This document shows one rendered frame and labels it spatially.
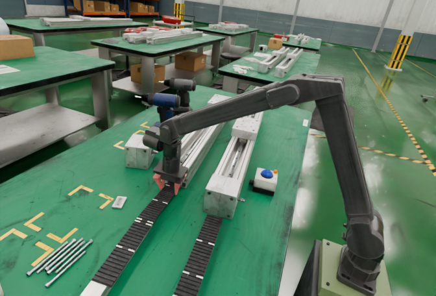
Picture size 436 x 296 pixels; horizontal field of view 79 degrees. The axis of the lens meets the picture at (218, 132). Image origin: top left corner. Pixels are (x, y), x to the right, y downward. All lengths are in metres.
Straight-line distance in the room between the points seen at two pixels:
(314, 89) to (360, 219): 0.31
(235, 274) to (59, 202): 0.58
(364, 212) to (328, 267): 0.20
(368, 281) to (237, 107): 0.53
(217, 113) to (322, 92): 0.26
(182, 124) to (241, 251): 0.39
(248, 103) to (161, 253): 0.46
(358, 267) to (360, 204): 0.17
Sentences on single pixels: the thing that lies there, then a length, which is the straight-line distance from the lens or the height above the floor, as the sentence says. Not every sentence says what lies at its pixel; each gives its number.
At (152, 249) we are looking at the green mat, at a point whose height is 0.78.
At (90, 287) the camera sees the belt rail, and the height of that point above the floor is 0.81.
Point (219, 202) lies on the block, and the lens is 0.85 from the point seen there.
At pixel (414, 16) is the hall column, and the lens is 10.92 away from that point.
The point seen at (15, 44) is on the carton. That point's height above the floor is 0.89.
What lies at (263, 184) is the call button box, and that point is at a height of 0.82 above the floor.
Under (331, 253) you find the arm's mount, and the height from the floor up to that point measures 0.81.
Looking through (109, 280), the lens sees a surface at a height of 0.81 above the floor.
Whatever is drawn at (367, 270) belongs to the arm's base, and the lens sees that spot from 0.80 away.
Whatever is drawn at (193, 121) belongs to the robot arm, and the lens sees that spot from 0.74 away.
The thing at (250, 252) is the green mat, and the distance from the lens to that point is 0.82.
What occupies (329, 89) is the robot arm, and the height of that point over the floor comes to 1.27.
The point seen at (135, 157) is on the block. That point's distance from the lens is 1.06.
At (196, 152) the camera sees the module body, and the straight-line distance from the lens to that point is 1.03.
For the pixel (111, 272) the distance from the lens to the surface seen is 0.73.
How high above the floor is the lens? 1.40
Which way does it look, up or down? 26 degrees down
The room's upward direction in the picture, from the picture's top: 7 degrees clockwise
